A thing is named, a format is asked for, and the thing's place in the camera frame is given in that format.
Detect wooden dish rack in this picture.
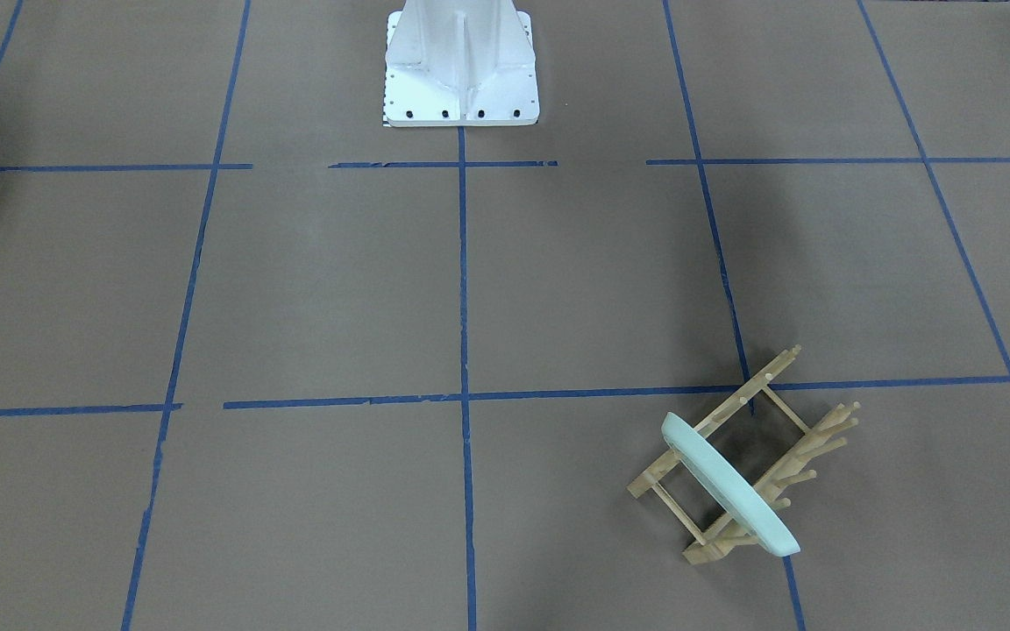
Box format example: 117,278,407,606
628,346,861,564

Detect pale green plate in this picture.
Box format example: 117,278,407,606
661,412,800,557

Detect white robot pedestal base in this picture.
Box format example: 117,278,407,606
382,1,540,128

